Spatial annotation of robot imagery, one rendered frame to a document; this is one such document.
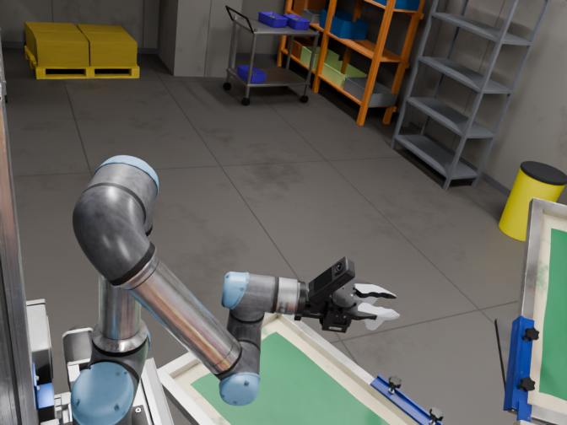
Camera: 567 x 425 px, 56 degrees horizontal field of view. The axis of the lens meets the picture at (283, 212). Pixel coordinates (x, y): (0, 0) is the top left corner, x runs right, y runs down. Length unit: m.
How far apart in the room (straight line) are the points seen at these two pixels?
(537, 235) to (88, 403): 1.59
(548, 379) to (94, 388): 1.40
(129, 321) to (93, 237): 0.32
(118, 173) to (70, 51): 6.12
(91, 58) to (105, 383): 6.20
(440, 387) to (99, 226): 2.86
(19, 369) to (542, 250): 1.70
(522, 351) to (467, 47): 5.09
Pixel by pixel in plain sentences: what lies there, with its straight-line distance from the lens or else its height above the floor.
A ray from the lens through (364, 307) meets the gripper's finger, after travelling 1.11.
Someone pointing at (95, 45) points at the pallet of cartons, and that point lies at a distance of 7.12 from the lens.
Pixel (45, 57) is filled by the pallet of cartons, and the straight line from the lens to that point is 7.06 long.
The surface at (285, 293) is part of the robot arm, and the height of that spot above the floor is 1.68.
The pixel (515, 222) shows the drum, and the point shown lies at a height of 0.16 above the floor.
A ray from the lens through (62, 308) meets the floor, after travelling 3.55.
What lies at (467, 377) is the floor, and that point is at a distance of 3.65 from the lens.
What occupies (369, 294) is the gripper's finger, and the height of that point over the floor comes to 1.68.
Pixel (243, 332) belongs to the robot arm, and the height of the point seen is 1.59.
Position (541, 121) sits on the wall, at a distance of 5.93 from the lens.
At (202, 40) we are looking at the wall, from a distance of 7.55.
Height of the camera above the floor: 2.37
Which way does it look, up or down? 31 degrees down
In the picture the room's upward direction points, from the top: 11 degrees clockwise
